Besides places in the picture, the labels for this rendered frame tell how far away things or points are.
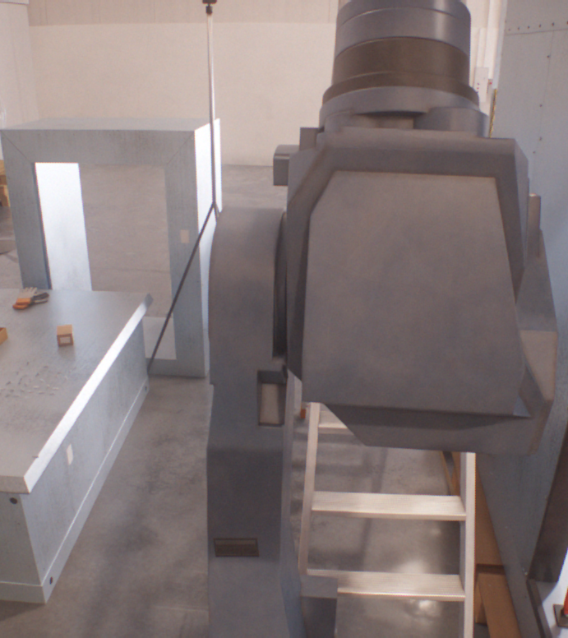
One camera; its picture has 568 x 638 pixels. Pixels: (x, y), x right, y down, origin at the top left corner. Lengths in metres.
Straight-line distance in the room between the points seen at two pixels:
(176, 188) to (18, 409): 1.64
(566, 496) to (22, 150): 3.34
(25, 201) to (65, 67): 8.47
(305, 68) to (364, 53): 10.57
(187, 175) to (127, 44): 8.41
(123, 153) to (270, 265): 2.98
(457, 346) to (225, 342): 0.33
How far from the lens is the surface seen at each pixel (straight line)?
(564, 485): 2.11
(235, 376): 0.85
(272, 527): 0.98
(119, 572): 2.82
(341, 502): 1.79
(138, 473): 3.31
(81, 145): 3.84
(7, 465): 2.40
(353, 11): 0.77
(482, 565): 2.69
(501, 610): 2.54
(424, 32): 0.74
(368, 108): 0.69
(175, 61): 11.70
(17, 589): 2.77
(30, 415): 2.66
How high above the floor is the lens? 2.00
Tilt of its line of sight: 24 degrees down
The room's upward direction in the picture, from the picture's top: 1 degrees clockwise
